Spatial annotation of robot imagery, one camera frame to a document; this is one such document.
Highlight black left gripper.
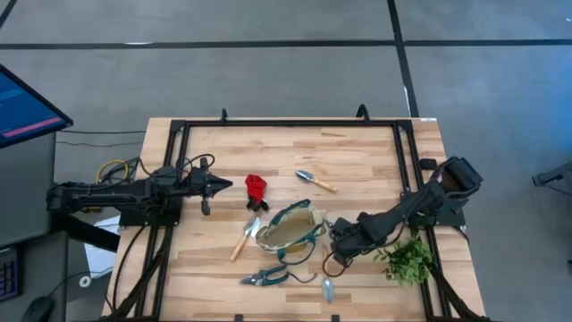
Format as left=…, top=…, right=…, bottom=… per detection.
left=186, top=156, right=234, bottom=216

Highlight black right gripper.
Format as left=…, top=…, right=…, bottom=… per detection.
left=328, top=216, right=370, bottom=269

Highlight red black garden gloves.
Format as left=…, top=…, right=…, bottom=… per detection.
left=244, top=174, right=271, bottom=213

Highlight narrow silver transplanter trowel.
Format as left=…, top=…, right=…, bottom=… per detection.
left=321, top=243, right=335, bottom=304

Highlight silver hand tool wooden handle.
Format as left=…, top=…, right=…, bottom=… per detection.
left=229, top=216, right=261, bottom=262

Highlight tan green gardening bag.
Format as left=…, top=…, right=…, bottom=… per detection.
left=255, top=199, right=328, bottom=266

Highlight wide silver trowel wooden handle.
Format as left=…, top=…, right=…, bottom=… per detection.
left=294, top=169, right=339, bottom=194

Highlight green pruning shears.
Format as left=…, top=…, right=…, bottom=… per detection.
left=240, top=263, right=319, bottom=287

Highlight green artificial plant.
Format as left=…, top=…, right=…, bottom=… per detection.
left=373, top=236, right=434, bottom=287

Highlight black desk leg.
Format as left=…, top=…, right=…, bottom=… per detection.
left=48, top=214, right=122, bottom=252

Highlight white paper sheet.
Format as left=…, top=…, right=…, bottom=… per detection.
left=83, top=216, right=122, bottom=281

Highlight grey desk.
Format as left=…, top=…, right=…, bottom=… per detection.
left=0, top=131, right=57, bottom=248

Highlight computer monitor blue screen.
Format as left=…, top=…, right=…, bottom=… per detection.
left=0, top=64, right=74, bottom=149

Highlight black computer mouse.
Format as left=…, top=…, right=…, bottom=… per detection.
left=21, top=295, right=55, bottom=322

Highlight black keyboard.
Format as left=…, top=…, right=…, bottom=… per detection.
left=0, top=245, right=21, bottom=303

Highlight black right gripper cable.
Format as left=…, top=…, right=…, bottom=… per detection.
left=322, top=250, right=349, bottom=279

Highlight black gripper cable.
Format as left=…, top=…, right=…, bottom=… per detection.
left=322, top=250, right=349, bottom=279
left=177, top=153, right=216, bottom=180

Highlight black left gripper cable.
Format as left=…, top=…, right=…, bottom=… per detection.
left=177, top=153, right=216, bottom=180

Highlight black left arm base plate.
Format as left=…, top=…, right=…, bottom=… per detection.
left=118, top=196, right=183, bottom=227

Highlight black metal table frame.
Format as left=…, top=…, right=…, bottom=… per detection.
left=102, top=105, right=488, bottom=322

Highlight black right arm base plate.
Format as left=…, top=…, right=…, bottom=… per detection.
left=400, top=190, right=466, bottom=228

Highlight yellow cable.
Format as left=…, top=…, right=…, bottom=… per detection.
left=96, top=159, right=130, bottom=184

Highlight black floor cable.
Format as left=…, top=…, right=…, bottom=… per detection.
left=55, top=140, right=144, bottom=148

